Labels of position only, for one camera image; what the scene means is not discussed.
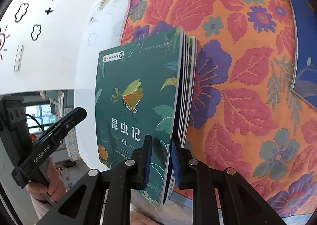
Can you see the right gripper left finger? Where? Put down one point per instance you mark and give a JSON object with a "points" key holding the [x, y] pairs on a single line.
{"points": [[104, 197]]}

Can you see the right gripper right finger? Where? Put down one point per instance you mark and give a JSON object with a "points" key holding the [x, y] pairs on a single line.
{"points": [[219, 197]]}

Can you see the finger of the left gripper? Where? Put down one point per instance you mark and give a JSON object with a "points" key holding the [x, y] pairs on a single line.
{"points": [[58, 131]]}

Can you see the dark green insect book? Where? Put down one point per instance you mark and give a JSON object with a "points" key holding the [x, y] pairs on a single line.
{"points": [[135, 96]]}

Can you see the large blue book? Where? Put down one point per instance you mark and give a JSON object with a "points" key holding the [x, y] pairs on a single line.
{"points": [[304, 76]]}

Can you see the pink left sleeve forearm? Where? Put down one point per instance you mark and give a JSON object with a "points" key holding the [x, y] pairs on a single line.
{"points": [[41, 207]]}

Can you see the stacked organized books pile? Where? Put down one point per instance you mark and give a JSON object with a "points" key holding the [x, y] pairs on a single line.
{"points": [[185, 91]]}

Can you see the floral orange table mat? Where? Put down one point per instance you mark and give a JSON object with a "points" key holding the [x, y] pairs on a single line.
{"points": [[243, 113]]}

